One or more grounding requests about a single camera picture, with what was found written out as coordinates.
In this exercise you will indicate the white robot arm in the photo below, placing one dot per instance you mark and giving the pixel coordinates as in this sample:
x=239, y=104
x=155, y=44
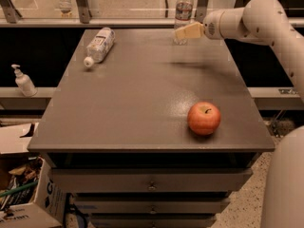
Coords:
x=264, y=22

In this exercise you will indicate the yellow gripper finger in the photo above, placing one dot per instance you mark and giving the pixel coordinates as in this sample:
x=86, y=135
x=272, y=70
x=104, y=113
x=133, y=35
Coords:
x=191, y=31

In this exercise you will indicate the green stick in box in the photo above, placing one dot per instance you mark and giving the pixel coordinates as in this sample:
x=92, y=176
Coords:
x=18, y=189

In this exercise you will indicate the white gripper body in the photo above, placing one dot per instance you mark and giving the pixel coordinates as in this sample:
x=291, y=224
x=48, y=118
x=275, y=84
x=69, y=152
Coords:
x=211, y=27

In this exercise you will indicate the red apple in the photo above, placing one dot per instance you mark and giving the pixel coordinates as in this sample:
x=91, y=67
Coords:
x=203, y=118

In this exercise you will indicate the clear water bottle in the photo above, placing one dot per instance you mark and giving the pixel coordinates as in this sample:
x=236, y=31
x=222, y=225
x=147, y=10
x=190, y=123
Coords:
x=183, y=13

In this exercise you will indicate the lying bottle with white label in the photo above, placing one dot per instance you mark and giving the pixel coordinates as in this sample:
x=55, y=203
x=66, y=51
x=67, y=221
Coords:
x=99, y=46

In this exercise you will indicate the grey drawer cabinet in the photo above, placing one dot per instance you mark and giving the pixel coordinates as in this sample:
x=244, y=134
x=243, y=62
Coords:
x=116, y=137

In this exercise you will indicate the white pump dispenser bottle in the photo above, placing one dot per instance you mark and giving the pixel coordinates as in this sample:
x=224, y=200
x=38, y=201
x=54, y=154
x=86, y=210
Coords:
x=24, y=82

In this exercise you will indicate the grey metal railing frame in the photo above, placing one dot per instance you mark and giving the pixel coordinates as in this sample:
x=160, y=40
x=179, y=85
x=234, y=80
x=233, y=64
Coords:
x=117, y=13

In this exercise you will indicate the white cardboard box with clutter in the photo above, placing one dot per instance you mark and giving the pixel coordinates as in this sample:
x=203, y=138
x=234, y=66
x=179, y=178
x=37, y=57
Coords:
x=29, y=197

